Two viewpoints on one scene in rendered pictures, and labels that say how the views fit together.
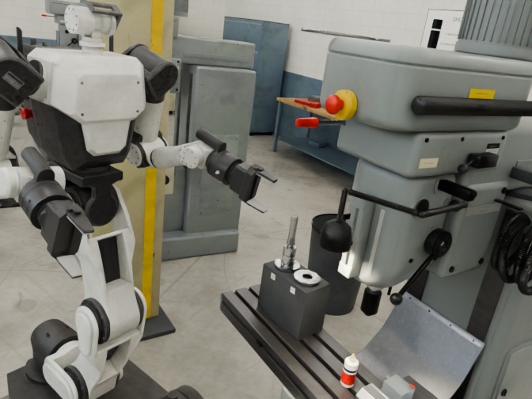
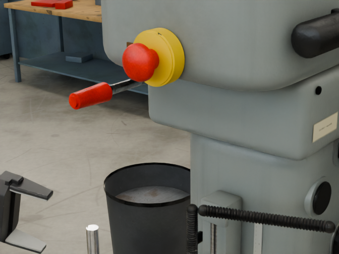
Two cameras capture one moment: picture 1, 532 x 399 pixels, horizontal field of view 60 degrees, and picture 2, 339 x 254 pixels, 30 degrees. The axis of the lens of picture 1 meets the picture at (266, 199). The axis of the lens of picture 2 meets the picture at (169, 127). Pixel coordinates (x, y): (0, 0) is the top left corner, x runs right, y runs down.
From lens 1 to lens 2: 0.32 m
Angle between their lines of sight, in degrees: 13
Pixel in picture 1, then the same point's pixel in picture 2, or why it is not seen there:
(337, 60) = not seen: outside the picture
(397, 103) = (264, 41)
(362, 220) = (226, 243)
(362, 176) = (208, 163)
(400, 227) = (293, 240)
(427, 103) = (322, 34)
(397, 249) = not seen: outside the picture
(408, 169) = (296, 147)
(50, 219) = not seen: outside the picture
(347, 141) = (168, 108)
